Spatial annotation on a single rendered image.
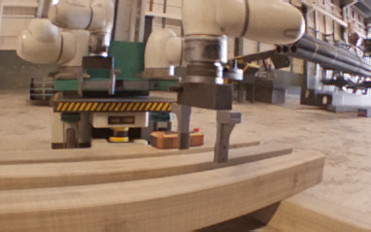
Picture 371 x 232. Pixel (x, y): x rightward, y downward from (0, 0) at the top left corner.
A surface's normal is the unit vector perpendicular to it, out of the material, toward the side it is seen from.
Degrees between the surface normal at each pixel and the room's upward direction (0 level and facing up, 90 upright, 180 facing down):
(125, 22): 90
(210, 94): 90
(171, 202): 90
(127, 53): 90
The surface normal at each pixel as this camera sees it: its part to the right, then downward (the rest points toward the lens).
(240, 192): 0.55, 0.11
